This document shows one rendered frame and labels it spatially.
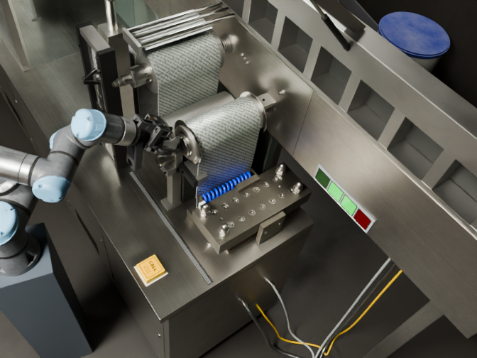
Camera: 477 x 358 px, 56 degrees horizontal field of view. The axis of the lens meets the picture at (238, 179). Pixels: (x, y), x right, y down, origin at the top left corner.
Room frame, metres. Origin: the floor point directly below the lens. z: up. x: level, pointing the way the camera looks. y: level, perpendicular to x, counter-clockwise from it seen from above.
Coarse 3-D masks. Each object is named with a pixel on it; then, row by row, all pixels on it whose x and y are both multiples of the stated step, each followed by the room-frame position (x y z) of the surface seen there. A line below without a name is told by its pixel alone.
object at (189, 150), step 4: (180, 132) 0.91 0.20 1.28; (180, 136) 0.89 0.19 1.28; (184, 136) 0.89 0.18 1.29; (180, 140) 0.89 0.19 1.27; (184, 140) 0.88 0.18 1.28; (188, 140) 0.88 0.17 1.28; (180, 144) 0.89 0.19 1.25; (184, 144) 0.87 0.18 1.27; (188, 144) 0.87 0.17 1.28; (180, 148) 0.89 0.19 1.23; (184, 148) 0.87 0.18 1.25; (188, 148) 0.86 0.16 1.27; (184, 152) 0.87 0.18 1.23; (188, 152) 0.86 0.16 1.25
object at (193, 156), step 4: (252, 100) 1.08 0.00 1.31; (256, 104) 1.06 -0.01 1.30; (260, 112) 1.05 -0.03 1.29; (260, 116) 1.04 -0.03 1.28; (176, 128) 0.93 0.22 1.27; (180, 128) 0.92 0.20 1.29; (184, 128) 0.91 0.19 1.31; (260, 128) 1.04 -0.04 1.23; (176, 132) 0.93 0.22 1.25; (184, 132) 0.90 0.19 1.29; (188, 132) 0.89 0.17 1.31; (188, 136) 0.88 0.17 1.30; (192, 140) 0.87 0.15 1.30; (192, 144) 0.87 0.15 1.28; (192, 148) 0.87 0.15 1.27; (196, 148) 0.86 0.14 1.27; (192, 152) 0.87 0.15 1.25; (196, 152) 0.86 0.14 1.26; (188, 156) 0.88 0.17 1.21; (192, 156) 0.86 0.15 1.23; (196, 156) 0.86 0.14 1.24; (192, 160) 0.86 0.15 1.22
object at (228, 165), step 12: (252, 144) 1.01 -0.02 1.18; (216, 156) 0.91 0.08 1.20; (228, 156) 0.94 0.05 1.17; (240, 156) 0.98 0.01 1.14; (252, 156) 1.02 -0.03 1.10; (204, 168) 0.88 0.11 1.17; (216, 168) 0.91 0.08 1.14; (228, 168) 0.95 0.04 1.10; (240, 168) 0.99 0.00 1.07; (216, 180) 0.92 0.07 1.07; (228, 180) 0.95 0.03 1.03; (204, 192) 0.88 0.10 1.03
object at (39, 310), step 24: (48, 240) 0.68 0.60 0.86; (48, 264) 0.58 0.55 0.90; (0, 288) 0.47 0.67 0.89; (24, 288) 0.50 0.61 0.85; (48, 288) 0.54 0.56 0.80; (72, 288) 0.71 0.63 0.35; (24, 312) 0.48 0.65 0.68; (48, 312) 0.52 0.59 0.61; (72, 312) 0.56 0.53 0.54; (24, 336) 0.45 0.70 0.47; (48, 336) 0.49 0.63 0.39; (72, 336) 0.53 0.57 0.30
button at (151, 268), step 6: (150, 258) 0.66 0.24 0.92; (156, 258) 0.66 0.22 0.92; (138, 264) 0.63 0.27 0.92; (144, 264) 0.63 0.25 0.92; (150, 264) 0.63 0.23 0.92; (156, 264) 0.64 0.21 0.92; (138, 270) 0.61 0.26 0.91; (144, 270) 0.61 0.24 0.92; (150, 270) 0.61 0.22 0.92; (156, 270) 0.62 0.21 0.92; (162, 270) 0.62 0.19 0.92; (144, 276) 0.59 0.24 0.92; (150, 276) 0.59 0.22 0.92; (156, 276) 0.60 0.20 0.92
